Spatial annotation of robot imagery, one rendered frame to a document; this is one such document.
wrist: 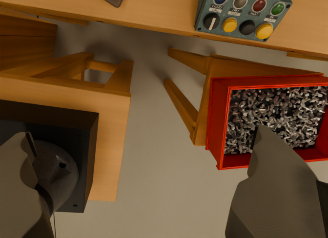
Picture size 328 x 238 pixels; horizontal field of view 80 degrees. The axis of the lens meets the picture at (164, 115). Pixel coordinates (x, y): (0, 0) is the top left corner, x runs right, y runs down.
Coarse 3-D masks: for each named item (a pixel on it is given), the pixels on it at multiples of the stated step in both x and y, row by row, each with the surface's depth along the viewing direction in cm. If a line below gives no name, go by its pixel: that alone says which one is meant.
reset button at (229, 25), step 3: (225, 21) 35; (228, 21) 35; (231, 21) 35; (234, 21) 35; (225, 24) 35; (228, 24) 35; (231, 24) 35; (234, 24) 35; (225, 27) 35; (228, 27) 35; (231, 27) 35; (234, 27) 36; (225, 30) 36; (228, 30) 36; (231, 30) 36
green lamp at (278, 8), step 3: (279, 3) 33; (282, 3) 33; (276, 6) 33; (279, 6) 33; (282, 6) 33; (273, 9) 34; (276, 9) 34; (279, 9) 34; (282, 9) 34; (273, 12) 34; (276, 12) 34; (279, 12) 34
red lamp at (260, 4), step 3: (258, 0) 33; (261, 0) 33; (264, 0) 33; (255, 3) 33; (258, 3) 33; (261, 3) 33; (264, 3) 33; (255, 6) 33; (258, 6) 33; (261, 6) 33; (264, 6) 33; (255, 9) 34; (258, 9) 34; (261, 9) 34
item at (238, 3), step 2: (236, 0) 32; (238, 0) 32; (240, 0) 32; (242, 0) 32; (244, 0) 32; (234, 2) 33; (236, 2) 33; (238, 2) 33; (240, 2) 33; (242, 2) 33; (244, 2) 33; (234, 4) 33; (236, 4) 33; (238, 4) 33; (240, 4) 33; (242, 4) 33; (244, 4) 33; (236, 6) 33; (238, 6) 33; (240, 6) 33; (242, 6) 33
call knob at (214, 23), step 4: (208, 16) 34; (212, 16) 34; (216, 16) 34; (208, 20) 34; (212, 20) 34; (216, 20) 34; (208, 24) 35; (212, 24) 35; (216, 24) 35; (208, 28) 36; (212, 28) 36
